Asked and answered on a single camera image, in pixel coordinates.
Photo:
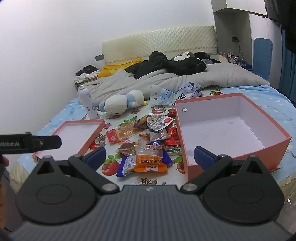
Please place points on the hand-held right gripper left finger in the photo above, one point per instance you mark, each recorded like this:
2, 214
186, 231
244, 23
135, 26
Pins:
97, 154

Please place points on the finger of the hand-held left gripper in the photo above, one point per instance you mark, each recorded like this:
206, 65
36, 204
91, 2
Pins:
47, 142

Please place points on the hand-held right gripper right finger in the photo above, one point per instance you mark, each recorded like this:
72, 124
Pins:
204, 155

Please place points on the large pink cardboard box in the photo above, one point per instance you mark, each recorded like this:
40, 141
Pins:
222, 132

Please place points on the blue snack packet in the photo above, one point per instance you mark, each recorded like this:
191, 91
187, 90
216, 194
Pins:
126, 166

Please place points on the shiny red foil packet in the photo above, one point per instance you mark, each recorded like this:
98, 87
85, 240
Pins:
173, 132

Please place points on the person's left hand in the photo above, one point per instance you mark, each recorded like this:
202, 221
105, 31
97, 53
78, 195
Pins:
3, 161

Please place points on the flat red snack packet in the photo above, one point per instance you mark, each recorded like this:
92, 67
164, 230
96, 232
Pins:
112, 136

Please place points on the brown foil snack packet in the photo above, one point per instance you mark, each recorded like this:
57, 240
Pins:
126, 148

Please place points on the dark green snack packet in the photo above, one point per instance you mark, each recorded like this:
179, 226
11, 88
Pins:
173, 149

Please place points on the red packet with white label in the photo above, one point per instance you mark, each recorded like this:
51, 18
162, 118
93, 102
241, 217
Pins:
173, 141

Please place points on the clear packet of orange snack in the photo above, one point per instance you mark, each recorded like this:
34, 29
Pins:
128, 132

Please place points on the silver snack packet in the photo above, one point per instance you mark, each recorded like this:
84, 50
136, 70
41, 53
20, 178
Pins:
159, 135

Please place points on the white spray bottle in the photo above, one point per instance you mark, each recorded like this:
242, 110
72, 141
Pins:
89, 102

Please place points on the dark brown snack packet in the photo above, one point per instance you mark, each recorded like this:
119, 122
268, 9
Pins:
140, 122

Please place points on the white and blue plush toy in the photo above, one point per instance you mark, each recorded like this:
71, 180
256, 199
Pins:
120, 102

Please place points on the crumpled blue white plastic bag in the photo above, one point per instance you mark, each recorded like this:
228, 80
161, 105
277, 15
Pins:
188, 91

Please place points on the brown cardboard box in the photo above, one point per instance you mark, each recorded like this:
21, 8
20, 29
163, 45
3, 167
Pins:
84, 83

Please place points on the clear printed plastic bag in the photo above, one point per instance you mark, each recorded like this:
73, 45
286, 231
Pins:
161, 95

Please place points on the pile of folded clothes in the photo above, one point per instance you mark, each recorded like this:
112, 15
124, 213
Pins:
87, 73

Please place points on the grey duvet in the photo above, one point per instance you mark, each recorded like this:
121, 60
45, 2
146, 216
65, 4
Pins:
161, 81

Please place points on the yellow pillow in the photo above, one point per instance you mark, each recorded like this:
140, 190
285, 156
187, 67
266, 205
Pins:
109, 69

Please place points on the black clothes pile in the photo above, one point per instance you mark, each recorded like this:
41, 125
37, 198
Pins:
171, 63

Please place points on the black and white plush toy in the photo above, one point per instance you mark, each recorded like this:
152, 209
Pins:
183, 56

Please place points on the row of small bottles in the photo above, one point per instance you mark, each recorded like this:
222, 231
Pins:
230, 55

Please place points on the blue padded chair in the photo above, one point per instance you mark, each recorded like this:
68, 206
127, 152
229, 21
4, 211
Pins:
262, 58

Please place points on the blue curtain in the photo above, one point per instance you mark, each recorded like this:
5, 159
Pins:
288, 69

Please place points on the cream quilted headboard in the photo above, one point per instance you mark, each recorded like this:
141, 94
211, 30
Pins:
159, 42

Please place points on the white wardrobe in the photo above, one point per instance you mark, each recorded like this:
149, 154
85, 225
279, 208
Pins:
240, 25

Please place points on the dark hanging clothes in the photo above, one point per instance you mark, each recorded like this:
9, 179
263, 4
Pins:
284, 16

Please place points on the grey wall socket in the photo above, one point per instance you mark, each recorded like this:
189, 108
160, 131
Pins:
99, 57

